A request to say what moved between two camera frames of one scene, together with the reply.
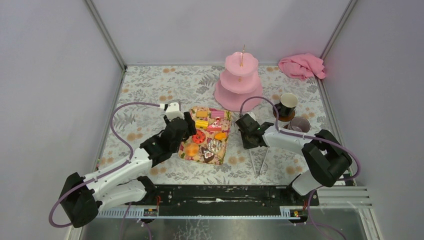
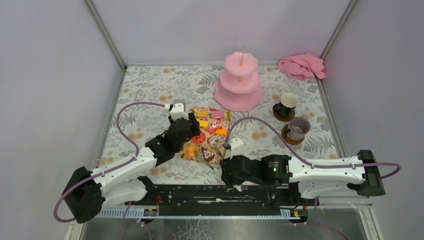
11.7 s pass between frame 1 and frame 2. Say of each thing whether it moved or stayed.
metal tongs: moved
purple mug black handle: stayed
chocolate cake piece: stayed
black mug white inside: stayed
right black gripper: moved
